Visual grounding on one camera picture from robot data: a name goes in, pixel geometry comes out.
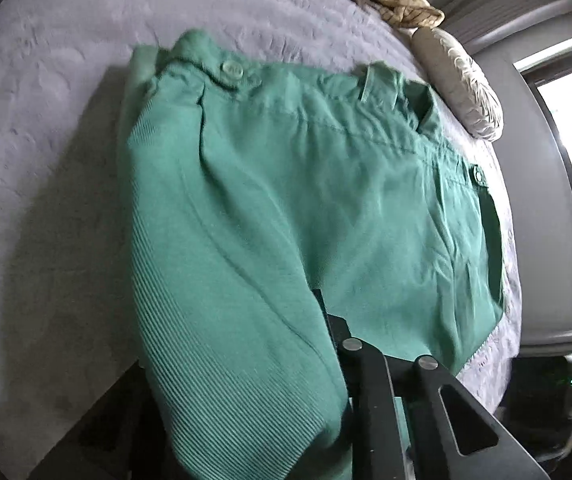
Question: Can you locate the cream quilted pillow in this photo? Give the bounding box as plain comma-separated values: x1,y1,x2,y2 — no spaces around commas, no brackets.
411,27,504,142

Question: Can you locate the green button-up shirt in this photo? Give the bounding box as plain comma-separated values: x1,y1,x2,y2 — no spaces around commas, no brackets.
118,30,505,479

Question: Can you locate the grey embossed plush blanket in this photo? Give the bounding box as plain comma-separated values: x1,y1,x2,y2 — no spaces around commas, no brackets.
0,0,524,480

